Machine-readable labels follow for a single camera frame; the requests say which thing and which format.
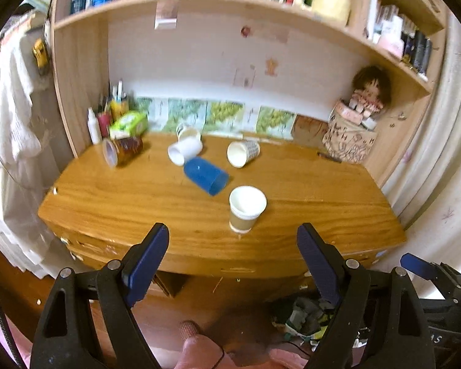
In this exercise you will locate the wooden desk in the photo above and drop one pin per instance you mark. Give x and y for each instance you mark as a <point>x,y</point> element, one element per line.
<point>138,203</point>

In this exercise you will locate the plain white cup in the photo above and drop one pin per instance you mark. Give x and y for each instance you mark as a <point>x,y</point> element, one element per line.
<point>186,149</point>

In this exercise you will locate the brown-haired doll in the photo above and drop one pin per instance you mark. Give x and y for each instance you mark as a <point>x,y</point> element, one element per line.
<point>370,88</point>

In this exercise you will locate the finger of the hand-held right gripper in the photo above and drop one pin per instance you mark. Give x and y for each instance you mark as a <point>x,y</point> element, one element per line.
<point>418,266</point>

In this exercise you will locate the green tissue box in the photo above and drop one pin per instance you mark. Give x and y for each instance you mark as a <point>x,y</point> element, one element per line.
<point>128,125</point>

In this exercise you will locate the brown cardboard sheet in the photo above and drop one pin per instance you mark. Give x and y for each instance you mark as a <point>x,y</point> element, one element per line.
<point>309,130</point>

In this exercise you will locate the pen holder with pens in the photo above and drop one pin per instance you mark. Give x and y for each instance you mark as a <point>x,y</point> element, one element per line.
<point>113,107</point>

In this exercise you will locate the brown cup with clear lid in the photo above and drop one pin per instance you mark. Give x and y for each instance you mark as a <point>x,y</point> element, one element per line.
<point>125,150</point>

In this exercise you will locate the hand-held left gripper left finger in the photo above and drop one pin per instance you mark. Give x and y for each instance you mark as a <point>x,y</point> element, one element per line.
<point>146,265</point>

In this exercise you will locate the pile of wrappers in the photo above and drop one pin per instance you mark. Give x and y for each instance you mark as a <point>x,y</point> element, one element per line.
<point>301,315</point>

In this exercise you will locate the white hanging cloth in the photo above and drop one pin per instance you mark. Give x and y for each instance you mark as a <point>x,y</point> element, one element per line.
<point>13,123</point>

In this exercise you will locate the yellow toy car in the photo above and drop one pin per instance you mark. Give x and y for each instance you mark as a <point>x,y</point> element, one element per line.
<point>40,53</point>

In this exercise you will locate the wooden bookshelf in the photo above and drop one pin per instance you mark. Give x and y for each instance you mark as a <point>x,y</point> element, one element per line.
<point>80,84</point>

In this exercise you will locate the doodled paper bag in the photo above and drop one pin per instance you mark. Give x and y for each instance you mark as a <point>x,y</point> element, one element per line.
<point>347,142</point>

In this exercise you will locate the paper cup with brown sleeve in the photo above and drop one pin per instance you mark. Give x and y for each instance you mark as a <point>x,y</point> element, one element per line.
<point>246,215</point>

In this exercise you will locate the white mug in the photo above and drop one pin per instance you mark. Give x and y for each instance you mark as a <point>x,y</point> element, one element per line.
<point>188,132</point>

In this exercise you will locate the yellow mug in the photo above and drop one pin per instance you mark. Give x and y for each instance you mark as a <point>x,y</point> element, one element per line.
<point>326,4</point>

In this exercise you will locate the short row of dark books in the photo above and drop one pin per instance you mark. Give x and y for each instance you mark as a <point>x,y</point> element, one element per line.
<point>401,32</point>

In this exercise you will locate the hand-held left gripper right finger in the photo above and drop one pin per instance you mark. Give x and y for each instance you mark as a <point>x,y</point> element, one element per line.
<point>318,265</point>

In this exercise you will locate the pale curtain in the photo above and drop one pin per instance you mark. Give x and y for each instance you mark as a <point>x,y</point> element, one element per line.
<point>434,169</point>

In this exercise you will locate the blue plastic cup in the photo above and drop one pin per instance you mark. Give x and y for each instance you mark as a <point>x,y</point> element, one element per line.
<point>205,175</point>

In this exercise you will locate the white squeeze bottle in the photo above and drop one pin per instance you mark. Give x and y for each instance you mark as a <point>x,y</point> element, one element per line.
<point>94,127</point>

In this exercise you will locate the pink box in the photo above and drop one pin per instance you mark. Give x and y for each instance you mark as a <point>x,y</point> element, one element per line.
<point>349,110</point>

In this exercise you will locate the patterned paper cup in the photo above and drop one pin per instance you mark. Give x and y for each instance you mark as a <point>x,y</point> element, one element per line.
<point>246,153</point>

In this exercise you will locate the strip of green map prints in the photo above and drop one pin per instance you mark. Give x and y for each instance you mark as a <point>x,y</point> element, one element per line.
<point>215,117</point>

